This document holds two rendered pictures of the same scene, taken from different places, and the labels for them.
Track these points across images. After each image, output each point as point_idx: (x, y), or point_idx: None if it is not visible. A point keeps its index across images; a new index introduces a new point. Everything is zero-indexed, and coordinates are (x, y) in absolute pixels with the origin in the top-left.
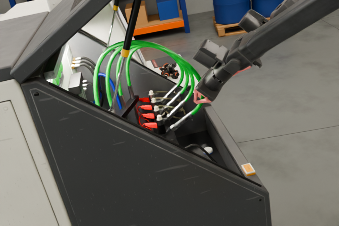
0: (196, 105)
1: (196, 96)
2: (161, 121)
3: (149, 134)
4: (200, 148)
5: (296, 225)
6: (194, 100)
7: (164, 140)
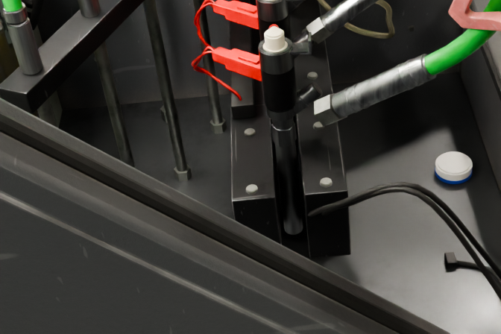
0: None
1: None
2: (279, 60)
3: (168, 228)
4: (435, 209)
5: None
6: (455, 7)
7: (256, 261)
